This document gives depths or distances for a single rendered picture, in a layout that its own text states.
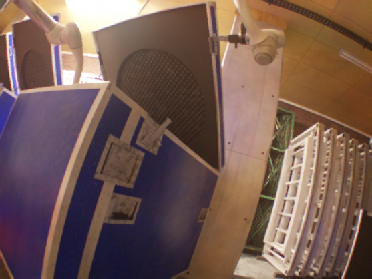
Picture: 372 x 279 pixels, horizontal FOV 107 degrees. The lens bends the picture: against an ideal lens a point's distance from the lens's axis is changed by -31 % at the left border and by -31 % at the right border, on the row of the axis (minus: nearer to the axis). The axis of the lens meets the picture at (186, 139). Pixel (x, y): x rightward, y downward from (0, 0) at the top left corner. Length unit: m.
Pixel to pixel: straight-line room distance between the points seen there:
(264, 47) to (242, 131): 1.08
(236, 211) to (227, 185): 0.23
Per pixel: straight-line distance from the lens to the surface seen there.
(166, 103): 1.51
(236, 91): 2.00
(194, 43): 1.21
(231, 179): 1.74
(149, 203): 0.78
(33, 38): 2.36
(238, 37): 1.11
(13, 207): 0.88
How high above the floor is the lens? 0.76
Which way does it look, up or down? 14 degrees up
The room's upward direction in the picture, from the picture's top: 18 degrees clockwise
